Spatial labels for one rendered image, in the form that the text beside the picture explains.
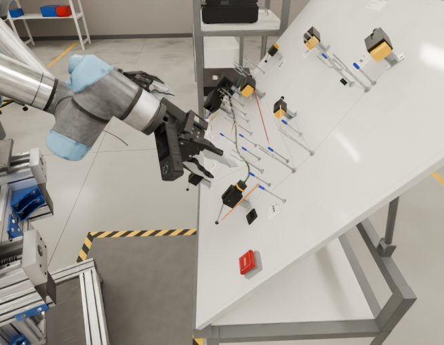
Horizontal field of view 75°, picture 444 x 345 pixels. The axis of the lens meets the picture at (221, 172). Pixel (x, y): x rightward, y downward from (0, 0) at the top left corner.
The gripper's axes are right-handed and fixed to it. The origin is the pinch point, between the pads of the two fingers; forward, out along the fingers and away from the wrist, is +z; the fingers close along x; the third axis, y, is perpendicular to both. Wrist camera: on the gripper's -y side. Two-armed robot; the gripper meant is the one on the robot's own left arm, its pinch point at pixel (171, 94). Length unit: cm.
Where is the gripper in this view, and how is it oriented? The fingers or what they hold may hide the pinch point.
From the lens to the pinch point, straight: 116.4
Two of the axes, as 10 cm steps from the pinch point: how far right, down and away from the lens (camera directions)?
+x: 3.5, -8.2, -4.5
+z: 9.3, 2.4, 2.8
